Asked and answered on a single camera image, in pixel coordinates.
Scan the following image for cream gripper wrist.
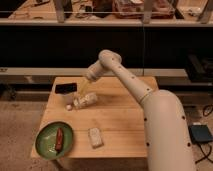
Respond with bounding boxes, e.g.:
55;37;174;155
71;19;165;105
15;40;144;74
78;61;106;97

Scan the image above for green ceramic bowl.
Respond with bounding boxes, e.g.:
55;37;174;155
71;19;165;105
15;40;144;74
35;121;74;160

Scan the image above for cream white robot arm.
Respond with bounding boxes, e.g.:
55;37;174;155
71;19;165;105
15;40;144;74
84;50;196;171

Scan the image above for clear plastic bottle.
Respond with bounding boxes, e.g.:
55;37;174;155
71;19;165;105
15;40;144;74
73;93;98;109

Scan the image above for black box on white cup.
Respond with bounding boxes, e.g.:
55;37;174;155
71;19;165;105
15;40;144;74
55;83;77;105

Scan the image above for small white ball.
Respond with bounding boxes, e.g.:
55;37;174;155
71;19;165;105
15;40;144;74
66;105;72;111

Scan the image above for wooden table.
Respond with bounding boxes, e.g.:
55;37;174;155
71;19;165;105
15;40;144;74
30;76;161;171

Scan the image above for beige rectangular sponge block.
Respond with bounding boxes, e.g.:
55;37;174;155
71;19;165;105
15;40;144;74
88;128;103;148

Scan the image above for red chili pepper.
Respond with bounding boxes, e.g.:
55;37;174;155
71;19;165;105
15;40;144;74
55;128;63;152

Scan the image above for black foot pedal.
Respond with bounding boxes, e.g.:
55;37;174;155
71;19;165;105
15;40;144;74
189;125;213;144

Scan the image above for black cable on floor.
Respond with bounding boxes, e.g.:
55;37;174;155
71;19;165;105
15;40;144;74
194;103;213;165

